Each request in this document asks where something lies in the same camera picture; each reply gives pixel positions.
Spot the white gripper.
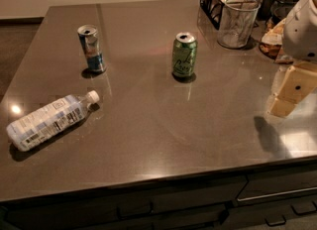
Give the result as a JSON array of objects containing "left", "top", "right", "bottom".
[{"left": 268, "top": 0, "right": 317, "bottom": 117}]

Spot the blue silver redbull can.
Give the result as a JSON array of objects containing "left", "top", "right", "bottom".
[{"left": 77, "top": 25, "right": 106, "bottom": 73}]

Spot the green soda can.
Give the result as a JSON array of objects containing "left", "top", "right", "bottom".
[{"left": 172, "top": 32, "right": 198, "bottom": 77}]

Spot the dark round appliance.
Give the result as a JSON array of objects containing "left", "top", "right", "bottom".
[{"left": 270, "top": 0, "right": 299, "bottom": 24}]

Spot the clear plastic water bottle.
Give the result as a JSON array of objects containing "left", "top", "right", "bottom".
[{"left": 7, "top": 90, "right": 100, "bottom": 152}]

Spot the wire mesh cup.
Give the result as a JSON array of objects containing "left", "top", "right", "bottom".
[{"left": 217, "top": 0, "right": 260, "bottom": 49}]

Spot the cabinet drawer with handle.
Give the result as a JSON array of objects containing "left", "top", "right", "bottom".
[{"left": 237, "top": 168, "right": 317, "bottom": 205}]

